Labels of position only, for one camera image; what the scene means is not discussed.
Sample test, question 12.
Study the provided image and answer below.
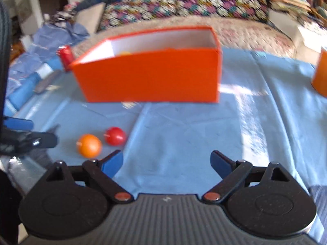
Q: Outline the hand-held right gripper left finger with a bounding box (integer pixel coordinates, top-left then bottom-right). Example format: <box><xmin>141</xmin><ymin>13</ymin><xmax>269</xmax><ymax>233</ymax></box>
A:
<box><xmin>41</xmin><ymin>150</ymin><xmax>134</xmax><ymax>205</ymax></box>

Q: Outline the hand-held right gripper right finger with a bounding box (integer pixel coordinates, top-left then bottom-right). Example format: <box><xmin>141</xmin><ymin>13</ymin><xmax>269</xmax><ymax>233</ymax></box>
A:
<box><xmin>202</xmin><ymin>150</ymin><xmax>297</xmax><ymax>205</ymax></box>

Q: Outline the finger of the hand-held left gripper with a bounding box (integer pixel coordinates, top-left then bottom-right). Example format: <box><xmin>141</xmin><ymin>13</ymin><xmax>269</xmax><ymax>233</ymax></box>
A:
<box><xmin>4</xmin><ymin>116</ymin><xmax>34</xmax><ymax>131</ymax></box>
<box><xmin>19</xmin><ymin>125</ymin><xmax>60</xmax><ymax>149</ymax></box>

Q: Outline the orange cardboard box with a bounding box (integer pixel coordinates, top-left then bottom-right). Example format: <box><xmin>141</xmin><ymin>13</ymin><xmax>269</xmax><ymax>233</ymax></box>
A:
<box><xmin>69</xmin><ymin>26</ymin><xmax>222</xmax><ymax>104</ymax></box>

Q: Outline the light blue tablecloth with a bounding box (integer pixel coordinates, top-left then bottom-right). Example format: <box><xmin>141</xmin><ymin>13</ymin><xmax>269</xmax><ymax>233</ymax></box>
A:
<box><xmin>0</xmin><ymin>47</ymin><xmax>327</xmax><ymax>240</ymax></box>

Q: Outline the grey knife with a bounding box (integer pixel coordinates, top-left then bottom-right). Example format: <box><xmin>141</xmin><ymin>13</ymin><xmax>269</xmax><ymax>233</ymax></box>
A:
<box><xmin>33</xmin><ymin>70</ymin><xmax>62</xmax><ymax>95</ymax></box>

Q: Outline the red drink can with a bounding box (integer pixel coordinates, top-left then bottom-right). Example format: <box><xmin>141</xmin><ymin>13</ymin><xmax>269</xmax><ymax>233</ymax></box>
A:
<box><xmin>58</xmin><ymin>45</ymin><xmax>74</xmax><ymax>72</ymax></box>

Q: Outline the white pillow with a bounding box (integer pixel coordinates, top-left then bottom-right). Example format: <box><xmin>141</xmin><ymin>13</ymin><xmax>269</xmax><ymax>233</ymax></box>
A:
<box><xmin>75</xmin><ymin>2</ymin><xmax>106</xmax><ymax>35</ymax></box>

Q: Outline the floral quilted sofa cover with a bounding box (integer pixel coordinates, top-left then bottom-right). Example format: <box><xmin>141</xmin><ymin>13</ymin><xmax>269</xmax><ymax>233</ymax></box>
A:
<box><xmin>72</xmin><ymin>14</ymin><xmax>294</xmax><ymax>57</ymax></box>

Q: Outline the orange round canister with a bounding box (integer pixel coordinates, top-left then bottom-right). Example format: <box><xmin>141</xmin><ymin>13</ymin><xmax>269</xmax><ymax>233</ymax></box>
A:
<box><xmin>310</xmin><ymin>46</ymin><xmax>327</xmax><ymax>95</ymax></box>

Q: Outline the white cloth covered table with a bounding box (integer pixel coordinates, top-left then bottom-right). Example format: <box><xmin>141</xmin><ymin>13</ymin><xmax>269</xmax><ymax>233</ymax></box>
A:
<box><xmin>268</xmin><ymin>9</ymin><xmax>327</xmax><ymax>57</ymax></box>

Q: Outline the floral patterned cushion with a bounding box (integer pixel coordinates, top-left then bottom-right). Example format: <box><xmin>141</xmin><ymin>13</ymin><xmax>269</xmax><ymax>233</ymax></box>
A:
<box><xmin>175</xmin><ymin>0</ymin><xmax>269</xmax><ymax>22</ymax></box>
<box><xmin>100</xmin><ymin>0</ymin><xmax>178</xmax><ymax>31</ymax></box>

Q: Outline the grey ribbed cable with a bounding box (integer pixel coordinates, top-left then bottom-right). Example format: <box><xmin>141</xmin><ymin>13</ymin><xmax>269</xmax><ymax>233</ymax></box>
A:
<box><xmin>0</xmin><ymin>0</ymin><xmax>12</xmax><ymax>118</ymax></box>

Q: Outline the framed wall picture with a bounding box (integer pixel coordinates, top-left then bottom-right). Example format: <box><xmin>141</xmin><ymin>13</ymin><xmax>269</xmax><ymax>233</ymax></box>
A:
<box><xmin>16</xmin><ymin>0</ymin><xmax>34</xmax><ymax>22</ymax></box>

